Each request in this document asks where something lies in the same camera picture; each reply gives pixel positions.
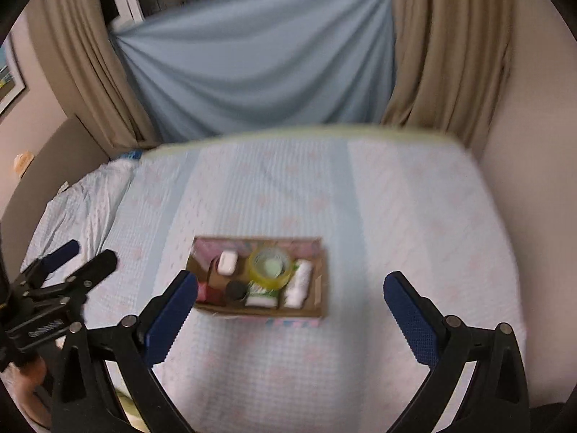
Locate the black jar with black lid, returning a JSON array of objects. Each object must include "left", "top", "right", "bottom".
[{"left": 225, "top": 280, "right": 248, "bottom": 304}]

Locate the beige curtain left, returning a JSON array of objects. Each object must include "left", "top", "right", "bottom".
[{"left": 26, "top": 0, "right": 160, "bottom": 156}]

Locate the yellow tape roll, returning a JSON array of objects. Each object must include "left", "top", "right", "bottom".
[{"left": 246, "top": 246, "right": 294, "bottom": 290}]

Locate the green labelled white bottle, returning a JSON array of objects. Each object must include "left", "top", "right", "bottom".
[{"left": 246, "top": 281, "right": 280, "bottom": 309}]

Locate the pale green mattress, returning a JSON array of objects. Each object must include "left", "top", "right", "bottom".
[{"left": 107, "top": 123, "right": 466, "bottom": 433}]

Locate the pale green lidded jar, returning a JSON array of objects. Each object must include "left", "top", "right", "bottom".
[{"left": 261, "top": 257, "right": 285, "bottom": 279}]

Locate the white green labelled tube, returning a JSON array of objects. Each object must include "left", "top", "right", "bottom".
[{"left": 283, "top": 259, "right": 313, "bottom": 309}]

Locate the cardboard box with pink flap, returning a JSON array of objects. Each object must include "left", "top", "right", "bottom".
[{"left": 187, "top": 236, "right": 329, "bottom": 321}]

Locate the beige curtain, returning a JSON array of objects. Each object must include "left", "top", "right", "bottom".
[
  {"left": 382, "top": 0, "right": 514, "bottom": 154},
  {"left": 26, "top": 0, "right": 160, "bottom": 156}
]

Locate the framed wall picture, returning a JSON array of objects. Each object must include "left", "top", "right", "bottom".
[{"left": 0, "top": 35, "right": 26, "bottom": 114}]

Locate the beige curtain right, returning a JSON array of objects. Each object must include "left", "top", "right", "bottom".
[{"left": 382, "top": 0, "right": 514, "bottom": 154}]

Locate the small red box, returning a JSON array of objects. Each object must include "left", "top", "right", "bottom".
[{"left": 197, "top": 281, "right": 226, "bottom": 306}]

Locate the person's left hand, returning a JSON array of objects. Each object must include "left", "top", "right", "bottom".
[{"left": 2, "top": 357, "right": 52, "bottom": 432}]

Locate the light blue curtain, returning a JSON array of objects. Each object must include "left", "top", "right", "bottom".
[{"left": 113, "top": 0, "right": 395, "bottom": 143}]

